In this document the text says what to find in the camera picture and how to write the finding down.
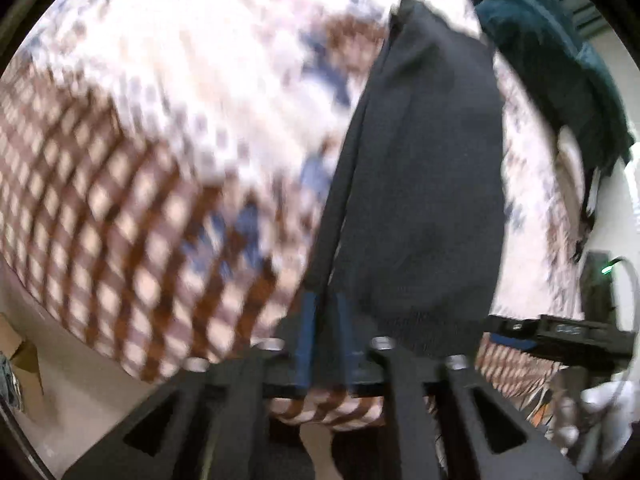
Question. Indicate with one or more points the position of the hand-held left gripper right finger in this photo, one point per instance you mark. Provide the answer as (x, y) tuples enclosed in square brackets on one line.
[(345, 345)]

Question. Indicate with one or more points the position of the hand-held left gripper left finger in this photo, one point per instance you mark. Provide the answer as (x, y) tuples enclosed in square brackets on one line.
[(307, 345)]

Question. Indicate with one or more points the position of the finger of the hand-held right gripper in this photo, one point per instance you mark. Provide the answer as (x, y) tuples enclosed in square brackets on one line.
[(510, 327)]

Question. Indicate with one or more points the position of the dark striped sweater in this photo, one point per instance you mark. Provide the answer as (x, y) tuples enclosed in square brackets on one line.
[(425, 185)]

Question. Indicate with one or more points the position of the person's right hand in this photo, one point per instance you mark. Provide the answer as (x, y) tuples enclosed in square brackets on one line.
[(600, 410)]

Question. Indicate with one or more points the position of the floral bedspread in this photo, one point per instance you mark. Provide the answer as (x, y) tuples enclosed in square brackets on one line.
[(175, 135)]

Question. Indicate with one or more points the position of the teal plush blanket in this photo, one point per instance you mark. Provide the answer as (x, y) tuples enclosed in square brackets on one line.
[(550, 60)]

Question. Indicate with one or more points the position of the cardboard box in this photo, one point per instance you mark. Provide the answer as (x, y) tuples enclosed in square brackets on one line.
[(20, 355)]

